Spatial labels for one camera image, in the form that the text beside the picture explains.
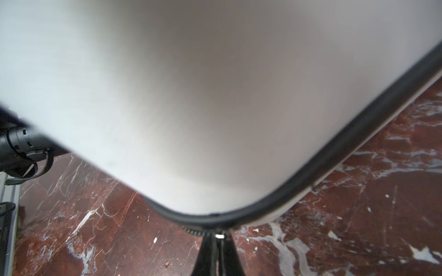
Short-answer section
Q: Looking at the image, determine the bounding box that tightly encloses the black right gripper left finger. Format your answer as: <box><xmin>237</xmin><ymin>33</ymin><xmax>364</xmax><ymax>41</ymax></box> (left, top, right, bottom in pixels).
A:
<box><xmin>191</xmin><ymin>235</ymin><xmax>218</xmax><ymax>276</ymax></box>

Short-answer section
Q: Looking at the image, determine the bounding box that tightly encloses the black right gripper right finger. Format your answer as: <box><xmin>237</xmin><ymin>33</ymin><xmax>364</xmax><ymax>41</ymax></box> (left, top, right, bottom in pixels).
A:
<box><xmin>218</xmin><ymin>232</ymin><xmax>245</xmax><ymax>276</ymax></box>

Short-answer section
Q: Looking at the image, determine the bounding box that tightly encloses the white hard-shell suitcase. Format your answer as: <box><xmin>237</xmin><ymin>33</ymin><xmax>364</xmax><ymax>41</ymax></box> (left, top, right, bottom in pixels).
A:
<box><xmin>1</xmin><ymin>1</ymin><xmax>442</xmax><ymax>228</ymax></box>

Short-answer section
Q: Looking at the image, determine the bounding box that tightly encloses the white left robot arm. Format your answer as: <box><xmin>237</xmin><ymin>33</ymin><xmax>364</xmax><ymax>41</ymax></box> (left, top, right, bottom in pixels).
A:
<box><xmin>1</xmin><ymin>108</ymin><xmax>69</xmax><ymax>186</ymax></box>

